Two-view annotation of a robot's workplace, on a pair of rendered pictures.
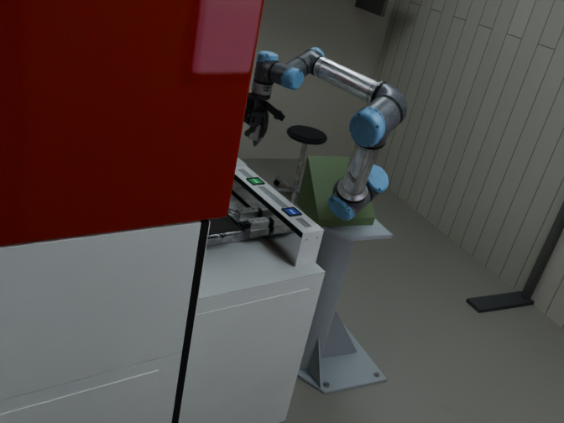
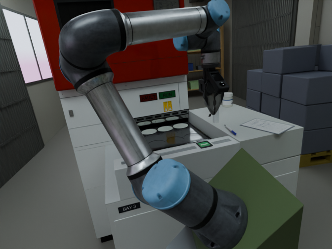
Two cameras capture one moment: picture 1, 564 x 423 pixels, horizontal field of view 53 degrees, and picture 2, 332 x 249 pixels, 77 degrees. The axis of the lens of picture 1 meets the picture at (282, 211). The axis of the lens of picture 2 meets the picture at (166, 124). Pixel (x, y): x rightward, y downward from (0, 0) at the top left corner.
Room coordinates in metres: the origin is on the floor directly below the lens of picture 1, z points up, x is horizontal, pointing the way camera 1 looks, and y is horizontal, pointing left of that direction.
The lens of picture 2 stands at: (2.29, -0.71, 1.36)
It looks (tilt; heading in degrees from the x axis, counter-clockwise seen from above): 19 degrees down; 115
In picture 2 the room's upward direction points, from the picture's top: 6 degrees counter-clockwise
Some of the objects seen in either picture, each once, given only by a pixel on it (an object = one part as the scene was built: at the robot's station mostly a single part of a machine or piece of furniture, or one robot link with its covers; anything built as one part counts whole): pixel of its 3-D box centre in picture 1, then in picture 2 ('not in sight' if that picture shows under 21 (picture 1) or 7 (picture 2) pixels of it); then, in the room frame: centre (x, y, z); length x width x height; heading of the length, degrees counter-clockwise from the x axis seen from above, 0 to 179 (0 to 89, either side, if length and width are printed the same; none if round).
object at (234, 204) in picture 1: (235, 210); not in sight; (1.98, 0.18, 0.87); 0.36 x 0.08 x 0.03; 39
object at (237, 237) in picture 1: (203, 242); not in sight; (1.75, 0.25, 0.84); 0.50 x 0.02 x 0.03; 129
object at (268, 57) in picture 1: (266, 67); (209, 37); (2.10, 0.17, 1.40); 0.09 x 0.08 x 0.11; 54
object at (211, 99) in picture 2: (254, 136); (208, 103); (2.09, 0.16, 1.14); 0.06 x 0.03 x 0.09; 129
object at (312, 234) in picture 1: (268, 211); (179, 165); (1.98, 0.05, 0.89); 0.55 x 0.09 x 0.14; 39
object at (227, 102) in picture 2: not in sight; (227, 99); (2.09, 0.79, 1.01); 0.07 x 0.07 x 0.10
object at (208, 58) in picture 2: (262, 88); (209, 59); (2.10, 0.17, 1.33); 0.08 x 0.08 x 0.05
